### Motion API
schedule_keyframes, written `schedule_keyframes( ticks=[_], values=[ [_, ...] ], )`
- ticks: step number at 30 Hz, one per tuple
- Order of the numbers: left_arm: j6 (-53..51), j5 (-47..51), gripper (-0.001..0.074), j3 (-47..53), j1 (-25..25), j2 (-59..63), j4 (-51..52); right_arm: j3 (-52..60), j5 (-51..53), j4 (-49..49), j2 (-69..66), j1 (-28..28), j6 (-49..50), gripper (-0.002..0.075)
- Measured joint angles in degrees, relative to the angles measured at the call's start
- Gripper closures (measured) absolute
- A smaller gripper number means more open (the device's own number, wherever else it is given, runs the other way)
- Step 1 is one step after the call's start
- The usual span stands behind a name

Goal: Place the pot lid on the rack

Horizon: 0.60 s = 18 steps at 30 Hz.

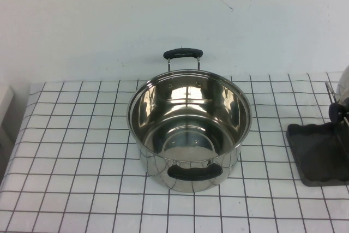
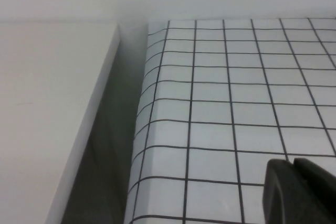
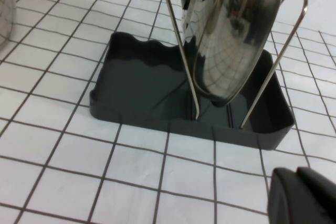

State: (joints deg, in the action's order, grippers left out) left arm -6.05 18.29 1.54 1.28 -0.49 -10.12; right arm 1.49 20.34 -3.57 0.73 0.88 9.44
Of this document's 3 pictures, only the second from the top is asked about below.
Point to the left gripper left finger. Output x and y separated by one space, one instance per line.
283 197

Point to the white black-grid tablecloth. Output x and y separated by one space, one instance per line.
210 129

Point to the white side table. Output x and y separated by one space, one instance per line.
39 116

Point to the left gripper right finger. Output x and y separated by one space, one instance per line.
320 195

